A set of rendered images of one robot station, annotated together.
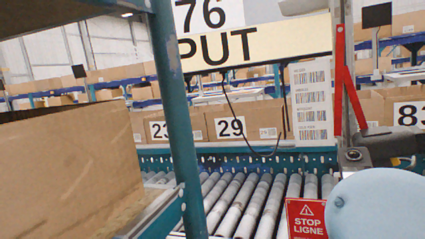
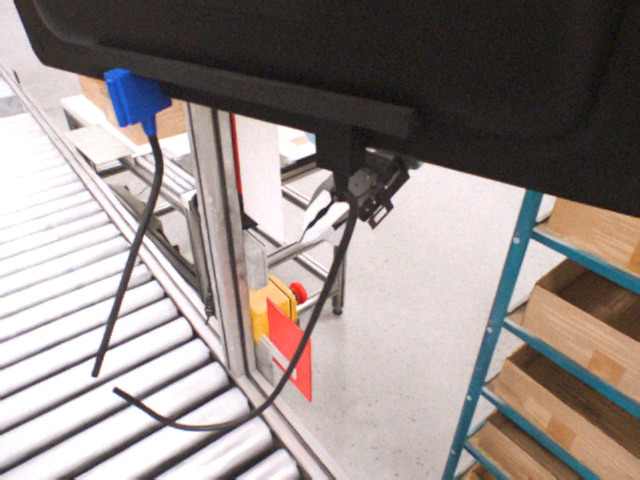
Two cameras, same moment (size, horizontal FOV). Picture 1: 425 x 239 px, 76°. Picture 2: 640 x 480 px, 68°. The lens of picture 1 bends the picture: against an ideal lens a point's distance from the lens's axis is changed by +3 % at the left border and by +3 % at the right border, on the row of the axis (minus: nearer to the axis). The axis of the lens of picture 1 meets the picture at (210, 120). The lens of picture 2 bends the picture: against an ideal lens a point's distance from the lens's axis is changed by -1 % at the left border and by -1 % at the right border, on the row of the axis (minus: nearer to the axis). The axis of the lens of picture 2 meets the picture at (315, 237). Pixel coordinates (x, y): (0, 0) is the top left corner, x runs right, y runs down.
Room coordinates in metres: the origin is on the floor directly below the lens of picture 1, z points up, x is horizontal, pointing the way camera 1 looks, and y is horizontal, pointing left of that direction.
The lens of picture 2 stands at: (0.99, 0.05, 1.37)
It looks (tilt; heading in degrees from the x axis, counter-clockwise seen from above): 35 degrees down; 209
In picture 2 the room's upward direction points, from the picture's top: straight up
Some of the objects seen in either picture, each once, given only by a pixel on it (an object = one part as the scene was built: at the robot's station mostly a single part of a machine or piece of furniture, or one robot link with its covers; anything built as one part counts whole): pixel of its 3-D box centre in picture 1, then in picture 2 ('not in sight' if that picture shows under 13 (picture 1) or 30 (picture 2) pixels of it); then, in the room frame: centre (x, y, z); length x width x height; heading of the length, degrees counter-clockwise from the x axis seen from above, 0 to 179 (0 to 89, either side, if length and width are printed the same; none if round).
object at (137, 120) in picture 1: (133, 127); not in sight; (1.74, 0.51, 0.96); 0.39 x 0.29 x 0.17; 66
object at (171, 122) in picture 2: not in sight; (171, 104); (-0.16, -1.15, 0.80); 0.38 x 0.28 x 0.10; 158
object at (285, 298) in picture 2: not in sight; (257, 294); (0.52, -0.32, 0.84); 0.15 x 0.09 x 0.07; 67
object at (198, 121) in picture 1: (186, 123); not in sight; (1.58, 0.15, 0.96); 0.39 x 0.29 x 0.17; 66
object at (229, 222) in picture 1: (240, 202); not in sight; (0.99, -0.07, 0.72); 0.52 x 0.05 x 0.05; 157
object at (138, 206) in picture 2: not in sight; (137, 209); (-0.03, -1.29, 0.41); 0.45 x 0.06 x 0.08; 70
